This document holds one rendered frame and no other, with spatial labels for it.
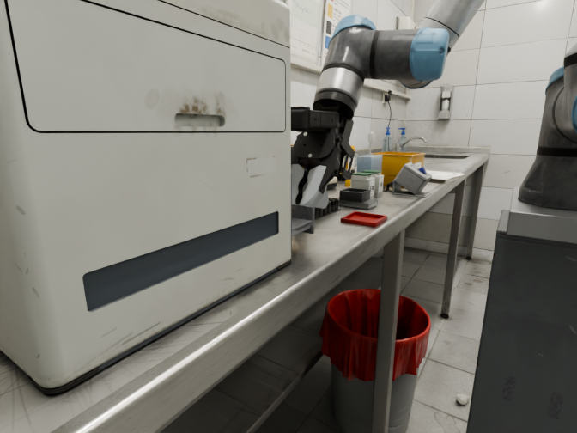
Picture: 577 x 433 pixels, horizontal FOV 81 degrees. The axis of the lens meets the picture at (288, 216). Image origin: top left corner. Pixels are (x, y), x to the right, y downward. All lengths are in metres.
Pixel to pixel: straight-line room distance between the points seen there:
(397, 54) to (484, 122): 2.56
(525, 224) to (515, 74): 2.54
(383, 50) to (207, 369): 0.51
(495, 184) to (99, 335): 3.04
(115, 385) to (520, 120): 3.05
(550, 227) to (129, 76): 0.61
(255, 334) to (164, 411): 0.10
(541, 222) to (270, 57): 0.49
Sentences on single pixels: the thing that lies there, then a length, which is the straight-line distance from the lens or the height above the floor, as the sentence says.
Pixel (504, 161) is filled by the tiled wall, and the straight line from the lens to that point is 3.14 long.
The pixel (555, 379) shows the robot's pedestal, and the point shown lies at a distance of 0.81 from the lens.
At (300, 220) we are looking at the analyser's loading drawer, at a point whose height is 0.92.
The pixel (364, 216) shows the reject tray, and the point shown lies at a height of 0.88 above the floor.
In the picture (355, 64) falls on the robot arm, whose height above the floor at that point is 1.15.
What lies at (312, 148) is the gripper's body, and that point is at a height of 1.02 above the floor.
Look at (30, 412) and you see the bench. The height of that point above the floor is 0.87.
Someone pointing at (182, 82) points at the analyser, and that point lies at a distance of 0.30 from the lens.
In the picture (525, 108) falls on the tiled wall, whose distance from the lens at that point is 3.14.
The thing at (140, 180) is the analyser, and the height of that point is 1.01.
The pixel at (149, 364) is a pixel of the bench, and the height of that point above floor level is 0.88.
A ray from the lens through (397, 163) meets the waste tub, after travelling 1.08.
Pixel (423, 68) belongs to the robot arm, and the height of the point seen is 1.14.
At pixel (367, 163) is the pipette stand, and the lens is 0.96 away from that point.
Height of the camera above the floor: 1.04
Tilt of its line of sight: 14 degrees down
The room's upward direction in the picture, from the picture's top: straight up
